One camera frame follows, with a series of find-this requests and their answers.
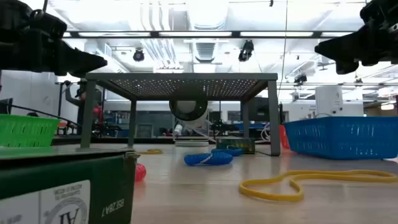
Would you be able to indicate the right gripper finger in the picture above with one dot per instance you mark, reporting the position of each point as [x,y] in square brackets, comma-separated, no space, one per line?
[342,46]
[346,67]

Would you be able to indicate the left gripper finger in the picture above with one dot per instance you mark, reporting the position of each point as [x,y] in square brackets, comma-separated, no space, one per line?
[79,73]
[84,59]

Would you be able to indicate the large green crayon box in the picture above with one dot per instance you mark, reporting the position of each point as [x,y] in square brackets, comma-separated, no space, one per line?
[62,174]

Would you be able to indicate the grey perforated metal riser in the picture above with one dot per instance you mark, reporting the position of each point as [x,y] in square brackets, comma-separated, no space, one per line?
[186,76]

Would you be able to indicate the red coil wristband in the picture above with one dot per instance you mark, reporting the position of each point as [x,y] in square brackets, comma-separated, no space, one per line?
[140,172]

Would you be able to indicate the blue coil wristband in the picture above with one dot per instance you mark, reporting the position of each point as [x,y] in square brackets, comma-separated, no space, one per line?
[217,159]
[231,152]

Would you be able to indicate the large yellow rubber band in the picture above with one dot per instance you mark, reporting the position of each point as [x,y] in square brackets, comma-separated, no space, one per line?
[242,187]

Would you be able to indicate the person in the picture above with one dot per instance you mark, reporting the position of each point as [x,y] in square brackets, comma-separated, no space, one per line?
[81,102]

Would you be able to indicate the white box unit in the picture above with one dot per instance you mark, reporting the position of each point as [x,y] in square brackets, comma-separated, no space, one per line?
[329,99]

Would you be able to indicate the small red background object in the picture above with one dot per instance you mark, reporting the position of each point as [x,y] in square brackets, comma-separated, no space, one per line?
[98,110]

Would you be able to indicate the black ceiling spotlight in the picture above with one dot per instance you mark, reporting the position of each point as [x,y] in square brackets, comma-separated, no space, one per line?
[300,78]
[138,55]
[246,50]

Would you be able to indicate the dark computer monitor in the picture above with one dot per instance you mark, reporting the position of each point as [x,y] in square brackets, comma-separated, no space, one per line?
[258,109]
[5,105]

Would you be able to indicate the blue plastic basket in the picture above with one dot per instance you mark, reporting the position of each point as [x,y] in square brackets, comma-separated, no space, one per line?
[342,137]

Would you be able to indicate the green plastic basket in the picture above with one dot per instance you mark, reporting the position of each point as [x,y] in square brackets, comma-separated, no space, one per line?
[25,130]

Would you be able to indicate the orange plastic basket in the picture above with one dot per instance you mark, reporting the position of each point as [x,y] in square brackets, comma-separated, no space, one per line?
[283,137]

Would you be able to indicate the small green yellow crayon box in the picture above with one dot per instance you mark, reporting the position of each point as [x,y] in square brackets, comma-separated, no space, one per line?
[247,143]

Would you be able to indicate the black aluminium frame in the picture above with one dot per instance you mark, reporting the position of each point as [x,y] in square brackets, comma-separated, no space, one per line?
[109,140]

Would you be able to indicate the white cylindrical camera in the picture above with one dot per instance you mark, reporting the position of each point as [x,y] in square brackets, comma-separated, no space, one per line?
[188,109]

